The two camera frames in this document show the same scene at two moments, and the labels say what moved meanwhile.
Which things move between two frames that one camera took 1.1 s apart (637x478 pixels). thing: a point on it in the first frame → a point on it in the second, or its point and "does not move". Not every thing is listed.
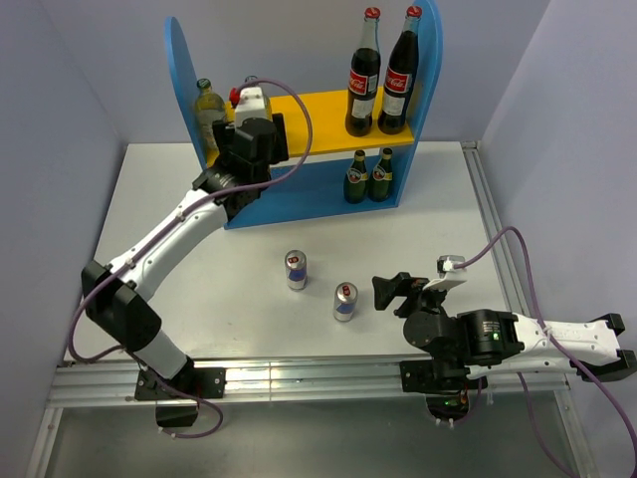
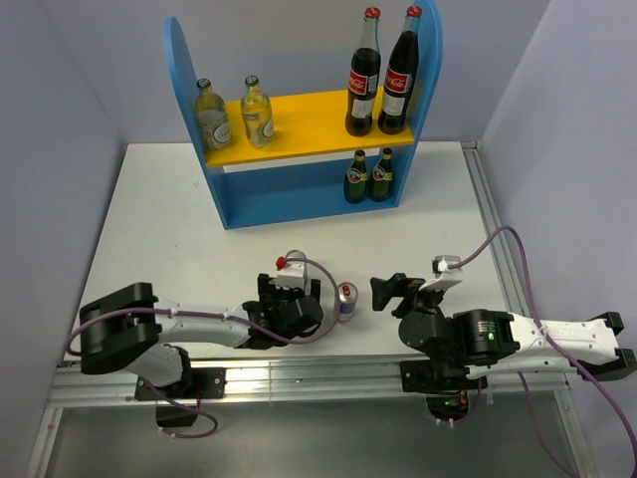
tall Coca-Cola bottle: (401, 77) does not move
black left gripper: (224, 133) → (268, 292)
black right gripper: (403, 285) does not move
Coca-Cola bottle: (364, 75) does not move
